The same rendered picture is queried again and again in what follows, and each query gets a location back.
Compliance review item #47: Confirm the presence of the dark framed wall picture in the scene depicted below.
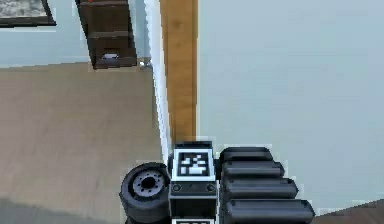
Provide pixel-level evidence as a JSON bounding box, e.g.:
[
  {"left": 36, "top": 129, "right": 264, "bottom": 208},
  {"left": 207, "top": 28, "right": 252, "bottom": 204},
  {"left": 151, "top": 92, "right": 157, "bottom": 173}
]
[{"left": 0, "top": 0, "right": 57, "bottom": 28}]

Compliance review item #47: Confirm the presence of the brown wooden room door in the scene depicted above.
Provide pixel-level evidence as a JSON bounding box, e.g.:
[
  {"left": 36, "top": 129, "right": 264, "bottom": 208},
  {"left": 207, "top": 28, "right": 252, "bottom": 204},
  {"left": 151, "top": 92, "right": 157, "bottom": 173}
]
[{"left": 159, "top": 0, "right": 200, "bottom": 143}]

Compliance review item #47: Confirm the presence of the dark brown wooden shelf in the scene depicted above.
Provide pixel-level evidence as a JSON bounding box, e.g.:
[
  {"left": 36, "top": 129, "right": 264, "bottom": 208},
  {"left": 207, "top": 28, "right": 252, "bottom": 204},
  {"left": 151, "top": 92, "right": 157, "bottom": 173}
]
[{"left": 75, "top": 0, "right": 139, "bottom": 71}]

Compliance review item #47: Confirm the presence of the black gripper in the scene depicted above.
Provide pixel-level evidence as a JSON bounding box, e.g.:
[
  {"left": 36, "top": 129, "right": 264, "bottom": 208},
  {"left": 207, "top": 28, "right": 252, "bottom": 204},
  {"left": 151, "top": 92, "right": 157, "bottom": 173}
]
[{"left": 119, "top": 162, "right": 173, "bottom": 224}]

